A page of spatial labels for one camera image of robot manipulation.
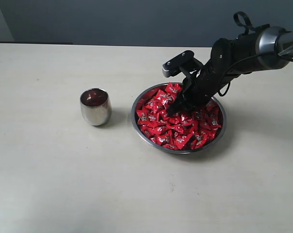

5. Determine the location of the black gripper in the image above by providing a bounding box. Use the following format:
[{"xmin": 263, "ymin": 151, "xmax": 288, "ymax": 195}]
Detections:
[{"xmin": 166, "ymin": 61, "xmax": 231, "ymax": 117}]

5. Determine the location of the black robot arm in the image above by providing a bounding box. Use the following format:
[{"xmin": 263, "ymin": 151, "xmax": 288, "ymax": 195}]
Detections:
[{"xmin": 162, "ymin": 11, "xmax": 293, "ymax": 116}]

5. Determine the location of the stainless steel plate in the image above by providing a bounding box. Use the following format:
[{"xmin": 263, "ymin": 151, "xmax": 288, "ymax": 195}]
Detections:
[{"xmin": 131, "ymin": 83, "xmax": 227, "ymax": 154}]

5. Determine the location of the stainless steel cup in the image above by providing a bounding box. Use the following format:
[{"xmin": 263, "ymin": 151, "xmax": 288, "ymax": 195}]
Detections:
[{"xmin": 80, "ymin": 88, "xmax": 112, "ymax": 127}]

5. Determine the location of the red wrapped candy top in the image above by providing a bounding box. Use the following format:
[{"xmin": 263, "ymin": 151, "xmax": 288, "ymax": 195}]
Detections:
[{"xmin": 165, "ymin": 83, "xmax": 182, "ymax": 95}]

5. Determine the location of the red wrapped candy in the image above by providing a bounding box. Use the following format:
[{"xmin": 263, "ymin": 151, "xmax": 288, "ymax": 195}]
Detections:
[
  {"xmin": 208, "ymin": 114, "xmax": 222, "ymax": 130},
  {"xmin": 173, "ymin": 133, "xmax": 193, "ymax": 150},
  {"xmin": 165, "ymin": 83, "xmax": 182, "ymax": 95},
  {"xmin": 136, "ymin": 110, "xmax": 151, "ymax": 125}
]

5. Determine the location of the red wrapped candy front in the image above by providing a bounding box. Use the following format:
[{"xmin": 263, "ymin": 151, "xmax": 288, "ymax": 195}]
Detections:
[{"xmin": 173, "ymin": 133, "xmax": 193, "ymax": 150}]

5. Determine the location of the red wrapped candy left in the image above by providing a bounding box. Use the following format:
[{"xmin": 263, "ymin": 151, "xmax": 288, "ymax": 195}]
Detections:
[{"xmin": 136, "ymin": 110, "xmax": 151, "ymax": 125}]

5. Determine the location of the red wrapped candy right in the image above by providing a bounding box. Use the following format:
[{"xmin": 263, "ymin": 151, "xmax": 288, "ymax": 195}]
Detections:
[{"xmin": 208, "ymin": 114, "xmax": 222, "ymax": 130}]

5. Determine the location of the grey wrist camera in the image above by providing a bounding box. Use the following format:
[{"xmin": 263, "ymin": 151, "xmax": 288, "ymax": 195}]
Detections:
[{"xmin": 162, "ymin": 50, "xmax": 196, "ymax": 78}]

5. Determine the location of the black cable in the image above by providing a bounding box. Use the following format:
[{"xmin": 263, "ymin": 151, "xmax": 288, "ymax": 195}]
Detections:
[{"xmin": 218, "ymin": 50, "xmax": 283, "ymax": 97}]

